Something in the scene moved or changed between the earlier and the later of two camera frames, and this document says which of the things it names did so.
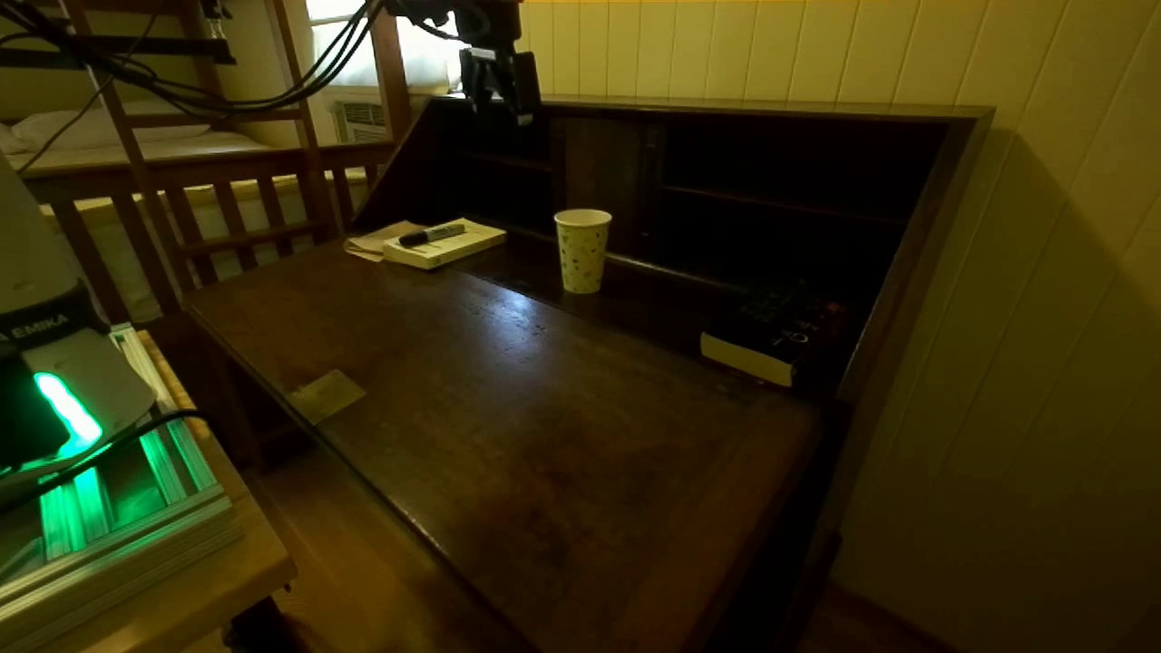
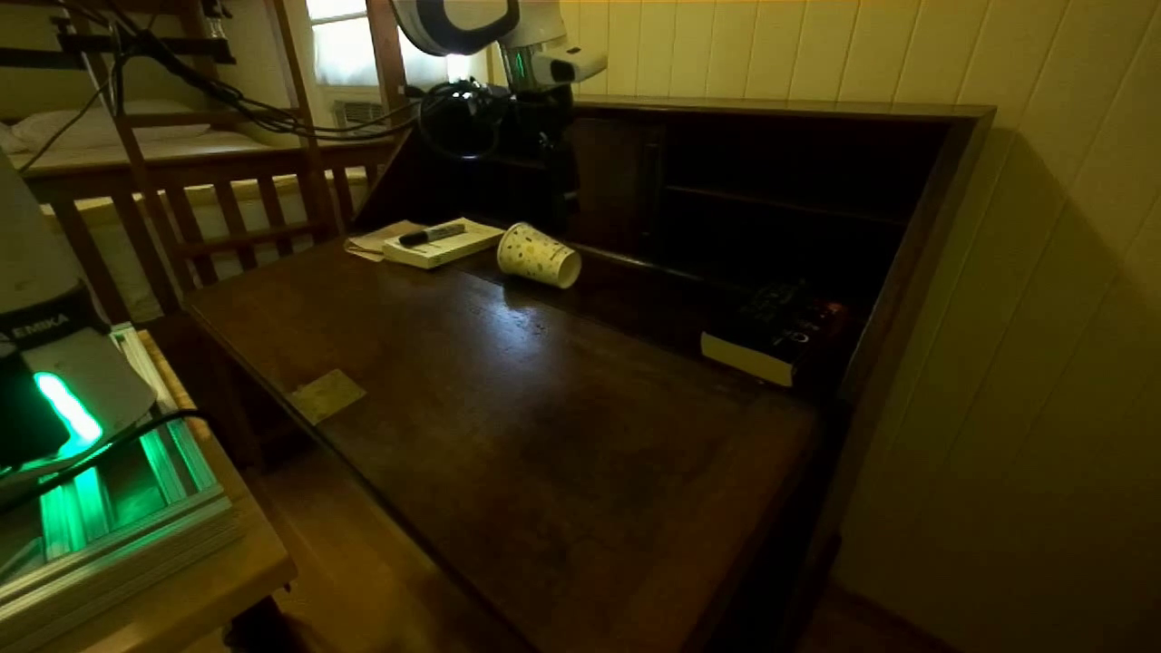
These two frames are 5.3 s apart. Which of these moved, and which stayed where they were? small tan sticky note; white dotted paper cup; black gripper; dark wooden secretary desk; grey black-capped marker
Moved: black gripper; white dotted paper cup
Stayed: small tan sticky note; dark wooden secretary desk; grey black-capped marker
